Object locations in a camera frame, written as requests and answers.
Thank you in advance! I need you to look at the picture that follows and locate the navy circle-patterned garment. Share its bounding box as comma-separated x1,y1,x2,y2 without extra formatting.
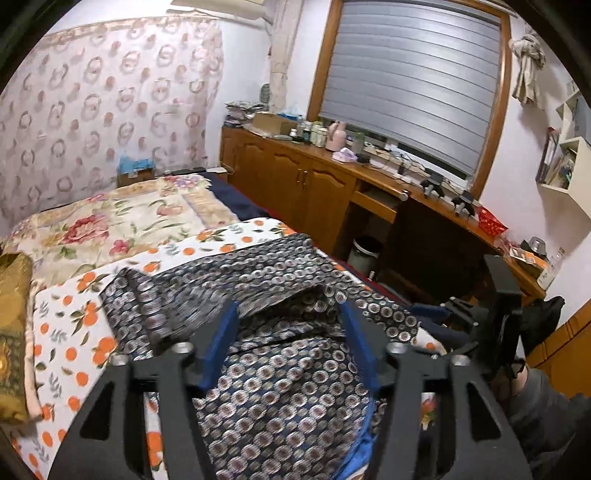
100,234,419,479

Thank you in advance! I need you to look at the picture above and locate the orange-print white bedsheet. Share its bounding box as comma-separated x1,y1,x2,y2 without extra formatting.
11,218,443,479

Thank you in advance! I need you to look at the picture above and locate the olive gold folded cloth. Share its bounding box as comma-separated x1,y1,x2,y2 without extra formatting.
0,253,32,424

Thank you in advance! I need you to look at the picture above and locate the floral quilt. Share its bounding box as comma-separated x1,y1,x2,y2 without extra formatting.
3,174,238,286

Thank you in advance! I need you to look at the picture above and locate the wooden sideboard cabinet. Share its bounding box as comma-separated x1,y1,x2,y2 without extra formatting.
218,125,548,305

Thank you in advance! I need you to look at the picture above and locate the pink thermos jug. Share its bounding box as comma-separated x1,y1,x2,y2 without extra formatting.
325,121,346,152

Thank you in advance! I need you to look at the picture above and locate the grey window blind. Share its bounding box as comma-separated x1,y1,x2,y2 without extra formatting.
320,1,501,178

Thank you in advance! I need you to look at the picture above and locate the hanging beige cloth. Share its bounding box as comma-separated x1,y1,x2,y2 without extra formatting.
509,34,546,109

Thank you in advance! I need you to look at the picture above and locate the blue-topped box behind bed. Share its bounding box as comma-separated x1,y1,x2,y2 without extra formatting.
116,155,155,187

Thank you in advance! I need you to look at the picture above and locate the navy blue blanket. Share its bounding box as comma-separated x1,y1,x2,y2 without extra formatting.
201,172,270,221

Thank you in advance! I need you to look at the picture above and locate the cardboard box on sideboard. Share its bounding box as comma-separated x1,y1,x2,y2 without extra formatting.
252,112,297,136

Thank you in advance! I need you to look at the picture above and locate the sheer circle-patterned curtain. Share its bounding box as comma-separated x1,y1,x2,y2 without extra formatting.
1,15,224,233

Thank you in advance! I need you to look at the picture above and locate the beige tied side curtain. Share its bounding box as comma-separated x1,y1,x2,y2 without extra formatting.
269,0,304,113

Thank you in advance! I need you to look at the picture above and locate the white wall shelf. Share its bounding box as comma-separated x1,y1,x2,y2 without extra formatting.
536,89,590,217

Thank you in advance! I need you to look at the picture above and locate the cream wall air conditioner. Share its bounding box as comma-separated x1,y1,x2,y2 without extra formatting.
171,0,266,20

